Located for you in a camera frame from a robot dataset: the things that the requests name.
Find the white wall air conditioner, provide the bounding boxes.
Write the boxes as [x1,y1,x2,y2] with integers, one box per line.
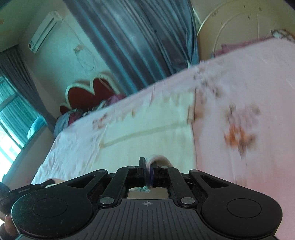
[28,11,62,54]

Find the pink pillow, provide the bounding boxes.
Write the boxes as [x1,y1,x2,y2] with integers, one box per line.
[211,37,273,57]

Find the pink floral bed sheet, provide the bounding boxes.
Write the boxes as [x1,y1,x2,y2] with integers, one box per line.
[32,39,294,239]

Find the white hanging cable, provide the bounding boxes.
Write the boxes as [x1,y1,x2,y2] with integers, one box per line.
[73,44,96,71]

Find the blue grey curtain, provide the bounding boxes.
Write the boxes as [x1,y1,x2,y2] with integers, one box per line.
[65,1,199,95]

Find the red heart shaped headboard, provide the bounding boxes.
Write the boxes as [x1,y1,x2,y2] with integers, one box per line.
[60,71,121,114]

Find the cream knitted garment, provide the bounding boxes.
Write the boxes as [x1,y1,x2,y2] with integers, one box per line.
[39,92,196,181]

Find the cream round headboard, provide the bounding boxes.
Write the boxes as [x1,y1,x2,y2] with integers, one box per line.
[197,1,294,61]

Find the patterned white pillow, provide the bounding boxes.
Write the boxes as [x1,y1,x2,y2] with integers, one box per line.
[271,29,295,42]

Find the pile of clothes on bed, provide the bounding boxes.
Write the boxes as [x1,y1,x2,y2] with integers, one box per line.
[53,93,126,138]

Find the teal window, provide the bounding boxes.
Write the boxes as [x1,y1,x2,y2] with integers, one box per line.
[0,76,46,179]

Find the person's left hand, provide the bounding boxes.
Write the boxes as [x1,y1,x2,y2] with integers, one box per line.
[1,205,19,240]

